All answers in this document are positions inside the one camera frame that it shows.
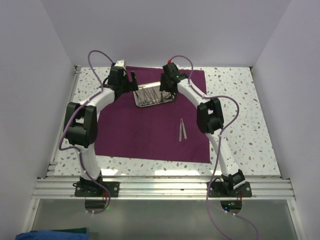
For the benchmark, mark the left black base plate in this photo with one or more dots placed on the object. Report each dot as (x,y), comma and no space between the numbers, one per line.
(92,190)

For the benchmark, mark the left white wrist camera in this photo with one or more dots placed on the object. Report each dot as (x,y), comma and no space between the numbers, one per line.
(120,63)

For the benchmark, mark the purple surgical cloth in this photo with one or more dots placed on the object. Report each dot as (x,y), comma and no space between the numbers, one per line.
(128,131)

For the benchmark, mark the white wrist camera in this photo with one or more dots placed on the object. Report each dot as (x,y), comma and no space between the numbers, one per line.
(170,61)
(120,63)

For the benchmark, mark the blue cloth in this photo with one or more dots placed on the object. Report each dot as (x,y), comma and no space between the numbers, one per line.
(51,235)

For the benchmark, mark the steel tweezers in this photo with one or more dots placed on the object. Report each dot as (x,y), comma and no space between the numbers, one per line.
(180,130)
(183,129)

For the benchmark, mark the aluminium left side rail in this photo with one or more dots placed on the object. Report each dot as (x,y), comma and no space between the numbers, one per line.
(55,156)

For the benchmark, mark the aluminium front rail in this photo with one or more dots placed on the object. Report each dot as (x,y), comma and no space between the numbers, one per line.
(163,188)

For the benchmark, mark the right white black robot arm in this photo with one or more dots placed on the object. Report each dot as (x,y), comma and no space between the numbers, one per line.
(209,120)

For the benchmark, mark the aluminium rail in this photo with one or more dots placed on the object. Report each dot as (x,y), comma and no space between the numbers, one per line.
(55,156)
(163,188)

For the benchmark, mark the steel instrument tray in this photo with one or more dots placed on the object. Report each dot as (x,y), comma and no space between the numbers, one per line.
(153,89)

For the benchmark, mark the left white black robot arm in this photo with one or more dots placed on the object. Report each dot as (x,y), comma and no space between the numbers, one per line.
(80,128)

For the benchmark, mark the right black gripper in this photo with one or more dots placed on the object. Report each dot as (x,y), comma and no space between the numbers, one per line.
(163,87)

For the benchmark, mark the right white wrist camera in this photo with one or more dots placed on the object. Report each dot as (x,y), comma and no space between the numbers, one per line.
(170,61)

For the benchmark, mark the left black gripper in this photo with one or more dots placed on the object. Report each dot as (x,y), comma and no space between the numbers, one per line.
(132,86)

